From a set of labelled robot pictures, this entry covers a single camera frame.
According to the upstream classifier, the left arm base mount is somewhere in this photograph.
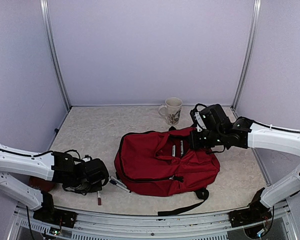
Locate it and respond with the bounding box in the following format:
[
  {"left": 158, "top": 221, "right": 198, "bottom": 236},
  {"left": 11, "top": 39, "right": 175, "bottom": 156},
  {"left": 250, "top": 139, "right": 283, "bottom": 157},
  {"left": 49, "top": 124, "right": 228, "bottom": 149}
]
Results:
[{"left": 33, "top": 208, "right": 78, "bottom": 229}]

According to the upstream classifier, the white patterned ceramic mug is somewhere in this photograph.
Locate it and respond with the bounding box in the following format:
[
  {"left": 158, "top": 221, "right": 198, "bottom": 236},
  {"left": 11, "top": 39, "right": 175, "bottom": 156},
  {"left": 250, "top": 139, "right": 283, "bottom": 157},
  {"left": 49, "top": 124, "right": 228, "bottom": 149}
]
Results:
[{"left": 157, "top": 97, "right": 183, "bottom": 126}]

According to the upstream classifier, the red cap marker short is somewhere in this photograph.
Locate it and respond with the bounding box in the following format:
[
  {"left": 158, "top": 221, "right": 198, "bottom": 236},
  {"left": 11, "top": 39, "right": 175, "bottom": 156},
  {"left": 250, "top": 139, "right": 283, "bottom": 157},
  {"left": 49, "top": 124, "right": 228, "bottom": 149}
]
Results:
[{"left": 97, "top": 190, "right": 102, "bottom": 206}]

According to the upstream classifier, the red floral lacquer dish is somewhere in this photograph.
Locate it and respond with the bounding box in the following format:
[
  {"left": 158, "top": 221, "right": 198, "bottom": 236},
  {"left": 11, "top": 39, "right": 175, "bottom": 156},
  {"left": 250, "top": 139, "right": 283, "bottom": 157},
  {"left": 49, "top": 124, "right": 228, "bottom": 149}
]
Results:
[{"left": 28, "top": 176, "right": 56, "bottom": 193}]

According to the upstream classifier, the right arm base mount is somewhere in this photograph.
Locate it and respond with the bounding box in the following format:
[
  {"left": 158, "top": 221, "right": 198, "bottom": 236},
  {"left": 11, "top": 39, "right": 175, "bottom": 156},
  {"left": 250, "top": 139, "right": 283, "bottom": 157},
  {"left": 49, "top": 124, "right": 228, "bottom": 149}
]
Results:
[{"left": 228, "top": 208, "right": 272, "bottom": 228}]

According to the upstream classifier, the aluminium frame post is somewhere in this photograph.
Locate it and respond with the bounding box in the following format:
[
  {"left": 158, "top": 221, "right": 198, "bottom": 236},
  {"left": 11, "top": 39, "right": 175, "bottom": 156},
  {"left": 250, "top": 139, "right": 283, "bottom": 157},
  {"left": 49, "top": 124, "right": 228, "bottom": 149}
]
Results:
[
  {"left": 231, "top": 0, "right": 262, "bottom": 112},
  {"left": 39, "top": 0, "right": 72, "bottom": 112}
]

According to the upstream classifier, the red backpack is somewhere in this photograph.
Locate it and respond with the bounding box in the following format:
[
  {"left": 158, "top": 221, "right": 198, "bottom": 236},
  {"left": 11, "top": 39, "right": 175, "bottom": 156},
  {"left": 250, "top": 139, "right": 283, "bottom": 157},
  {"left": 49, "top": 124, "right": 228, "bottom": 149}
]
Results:
[{"left": 114, "top": 127, "right": 220, "bottom": 203}]

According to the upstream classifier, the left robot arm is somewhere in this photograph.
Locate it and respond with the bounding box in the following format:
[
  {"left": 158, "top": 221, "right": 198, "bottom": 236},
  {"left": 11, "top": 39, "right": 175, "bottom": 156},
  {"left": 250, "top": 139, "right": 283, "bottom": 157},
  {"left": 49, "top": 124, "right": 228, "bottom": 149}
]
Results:
[{"left": 0, "top": 143, "right": 110, "bottom": 223}]

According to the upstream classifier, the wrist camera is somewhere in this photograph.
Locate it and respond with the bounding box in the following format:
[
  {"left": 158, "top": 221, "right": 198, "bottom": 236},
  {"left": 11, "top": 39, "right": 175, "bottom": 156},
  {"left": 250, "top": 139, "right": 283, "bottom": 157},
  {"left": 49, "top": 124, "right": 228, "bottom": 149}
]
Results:
[
  {"left": 190, "top": 109, "right": 206, "bottom": 132},
  {"left": 81, "top": 155, "right": 93, "bottom": 163}
]

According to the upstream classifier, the right aluminium frame post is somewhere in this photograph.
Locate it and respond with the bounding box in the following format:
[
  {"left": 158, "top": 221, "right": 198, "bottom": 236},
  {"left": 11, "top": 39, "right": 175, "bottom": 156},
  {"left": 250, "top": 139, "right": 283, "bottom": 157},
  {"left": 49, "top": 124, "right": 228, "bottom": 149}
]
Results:
[{"left": 231, "top": 0, "right": 262, "bottom": 112}]

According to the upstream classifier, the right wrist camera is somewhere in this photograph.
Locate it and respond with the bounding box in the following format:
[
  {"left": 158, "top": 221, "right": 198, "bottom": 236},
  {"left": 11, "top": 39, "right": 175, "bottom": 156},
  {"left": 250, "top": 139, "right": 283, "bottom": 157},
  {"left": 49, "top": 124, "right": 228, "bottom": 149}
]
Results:
[{"left": 190, "top": 109, "right": 206, "bottom": 132}]

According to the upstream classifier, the left aluminium frame post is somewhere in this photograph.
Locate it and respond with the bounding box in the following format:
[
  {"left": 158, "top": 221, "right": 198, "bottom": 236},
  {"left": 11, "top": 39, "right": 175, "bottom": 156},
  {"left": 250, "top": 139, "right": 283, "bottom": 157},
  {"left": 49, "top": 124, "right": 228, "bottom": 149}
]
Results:
[{"left": 39, "top": 0, "right": 72, "bottom": 112}]

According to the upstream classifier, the clear silver pen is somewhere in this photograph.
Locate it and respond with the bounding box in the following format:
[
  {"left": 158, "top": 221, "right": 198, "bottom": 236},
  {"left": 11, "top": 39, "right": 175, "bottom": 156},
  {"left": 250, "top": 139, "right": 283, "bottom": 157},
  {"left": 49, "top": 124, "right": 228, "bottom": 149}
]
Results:
[{"left": 180, "top": 140, "right": 184, "bottom": 156}]

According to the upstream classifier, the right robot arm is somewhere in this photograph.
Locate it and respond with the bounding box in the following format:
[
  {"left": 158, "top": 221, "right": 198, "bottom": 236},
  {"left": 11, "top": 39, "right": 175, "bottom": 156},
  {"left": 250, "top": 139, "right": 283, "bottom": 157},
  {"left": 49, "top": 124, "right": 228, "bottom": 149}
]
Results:
[{"left": 189, "top": 104, "right": 300, "bottom": 222}]

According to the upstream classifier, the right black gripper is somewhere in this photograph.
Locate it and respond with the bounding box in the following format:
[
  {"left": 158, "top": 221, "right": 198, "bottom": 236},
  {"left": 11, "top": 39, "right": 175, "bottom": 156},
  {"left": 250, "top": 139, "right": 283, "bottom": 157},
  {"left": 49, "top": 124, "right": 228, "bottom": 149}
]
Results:
[{"left": 187, "top": 128, "right": 225, "bottom": 149}]

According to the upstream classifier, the dark blue cap marker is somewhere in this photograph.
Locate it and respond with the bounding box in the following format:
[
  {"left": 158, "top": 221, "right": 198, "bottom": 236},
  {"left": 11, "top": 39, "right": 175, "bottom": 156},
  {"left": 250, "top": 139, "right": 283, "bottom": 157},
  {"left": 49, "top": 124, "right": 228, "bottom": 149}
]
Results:
[{"left": 109, "top": 176, "right": 132, "bottom": 194}]

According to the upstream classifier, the front aluminium rail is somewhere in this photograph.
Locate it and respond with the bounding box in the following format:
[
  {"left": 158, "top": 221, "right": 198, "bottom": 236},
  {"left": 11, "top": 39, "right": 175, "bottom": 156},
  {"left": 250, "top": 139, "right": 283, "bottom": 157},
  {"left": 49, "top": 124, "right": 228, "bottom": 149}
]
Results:
[{"left": 7, "top": 198, "right": 300, "bottom": 240}]

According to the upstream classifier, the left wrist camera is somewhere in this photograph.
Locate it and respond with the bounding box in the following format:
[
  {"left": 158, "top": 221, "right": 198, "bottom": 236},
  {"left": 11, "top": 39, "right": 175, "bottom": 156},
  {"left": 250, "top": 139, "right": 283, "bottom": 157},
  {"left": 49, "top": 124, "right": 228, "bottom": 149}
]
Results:
[{"left": 81, "top": 155, "right": 93, "bottom": 163}]

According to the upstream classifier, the blue cap white marker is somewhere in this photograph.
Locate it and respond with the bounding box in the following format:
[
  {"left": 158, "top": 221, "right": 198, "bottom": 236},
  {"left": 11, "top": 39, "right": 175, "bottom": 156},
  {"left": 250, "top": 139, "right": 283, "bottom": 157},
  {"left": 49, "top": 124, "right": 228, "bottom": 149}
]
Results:
[{"left": 171, "top": 145, "right": 176, "bottom": 157}]

